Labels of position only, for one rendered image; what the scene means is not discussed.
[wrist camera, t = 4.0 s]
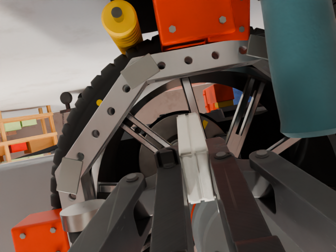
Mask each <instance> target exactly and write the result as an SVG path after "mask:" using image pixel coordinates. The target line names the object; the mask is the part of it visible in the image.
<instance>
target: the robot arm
mask: <svg viewBox="0 0 336 252"><path fill-rule="evenodd" d="M176 118H177V135H178V145H173V146H168V147H164V148H162V149H159V150H157V151H156V152H155V153H154V158H155V162H156V167H157V172H156V174H154V175H152V176H150V177H147V178H145V176H144V174H143V173H139V172H136V173H131V174H127V175H126V176H124V177H123V178H122V179H121V180H120V181H119V182H118V184H117V185H116V186H115V188H114V189H113V190H112V192H111V193H110V195H109V196H108V197H107V199H106V200H105V201H104V203H103V204H102V205H101V207H100V208H99V209H98V211H97V212H96V213H95V215H94V216H93V217H92V219H91V220H90V221H89V223H88V224H87V225H86V227H85V228H84V230H83V231H82V232H81V234H80V235H79V236H78V238H77V239H76V240H75V242H74V243H73V244H72V246H71V247H70V248H69V250H68V251H67V252H141V250H142V248H143V246H144V244H145V241H146V239H147V237H148V234H149V232H150V230H151V239H150V250H149V252H195V251H194V241H193V232H192V223H191V214H190V205H189V203H191V204H196V203H200V202H201V201H203V200H204V201H205V202H208V201H214V200H215V198H216V202H217V208H218V213H220V217H221V221H222V225H223V229H224V233H225V237H226V241H227V245H228V249H229V252H286V251H285V249H284V247H283V245H282V243H281V241H280V239H279V238H278V236H277V235H272V234H271V232H270V230H269V227H268V225H267V223H266V221H265V219H264V217H263V215H262V213H261V211H260V208H261V209H262V210H263V211H264V212H265V213H266V214H267V215H268V216H269V217H270V218H271V219H272V220H273V221H274V222H275V224H276V225H277V226H278V227H279V228H280V229H281V230H282V231H283V232H284V233H285V234H286V235H287V236H288V237H289V238H290V239H291V240H292V241H293V242H294V243H295V244H296V245H297V246H298V247H299V248H300V249H301V250H302V251H303V252H336V191H335V190H333V189H332V188H330V187H329V186H327V185H326V184H324V183H322V182H321V181H319V180H318V179H316V178H315V177H313V176H311V175H310V174H308V173H307V172H305V171H303V170H302V169H300V168H299V167H297V166H296V165H294V164H292V163H291V162H289V161H288V160H286V159H284V158H283V157H281V156H280V155H278V154H277V153H275V152H273V151H271V150H266V149H263V150H262V149H260V150H257V151H254V152H252V153H251V154H249V159H237V158H235V156H234V154H233V153H232V152H230V151H229V149H228V147H227V144H226V142H225V140H224V139H223V138H221V137H214V138H209V139H205V137H204V134H203V130H202V127H201V124H200V120H199V117H198V114H197V113H196V112H192V113H189V114H188V115H185V114H182V115H178V117H176ZM259 207H260V208H259Z"/></svg>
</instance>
